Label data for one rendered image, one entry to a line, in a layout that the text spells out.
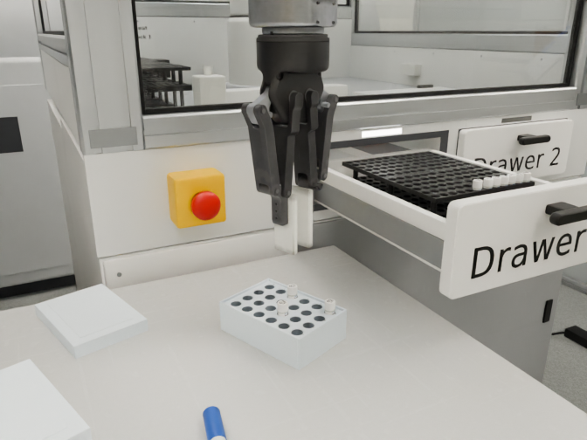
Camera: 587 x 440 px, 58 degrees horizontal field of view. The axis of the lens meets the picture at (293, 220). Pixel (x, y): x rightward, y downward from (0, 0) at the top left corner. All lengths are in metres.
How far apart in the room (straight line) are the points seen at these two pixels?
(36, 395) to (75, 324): 0.18
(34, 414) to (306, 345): 0.26
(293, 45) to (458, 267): 0.29
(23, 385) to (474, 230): 0.46
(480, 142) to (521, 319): 0.48
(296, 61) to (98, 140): 0.31
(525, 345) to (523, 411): 0.84
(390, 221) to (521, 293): 0.66
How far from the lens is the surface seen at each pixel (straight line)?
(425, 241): 0.64
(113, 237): 0.77
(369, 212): 0.73
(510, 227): 0.64
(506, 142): 1.09
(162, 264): 0.80
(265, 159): 0.54
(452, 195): 0.70
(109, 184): 0.75
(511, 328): 1.34
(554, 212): 0.64
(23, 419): 0.49
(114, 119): 0.74
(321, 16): 0.54
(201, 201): 0.71
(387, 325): 0.66
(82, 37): 0.73
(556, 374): 2.07
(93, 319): 0.67
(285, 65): 0.53
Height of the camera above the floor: 1.10
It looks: 20 degrees down
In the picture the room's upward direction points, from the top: straight up
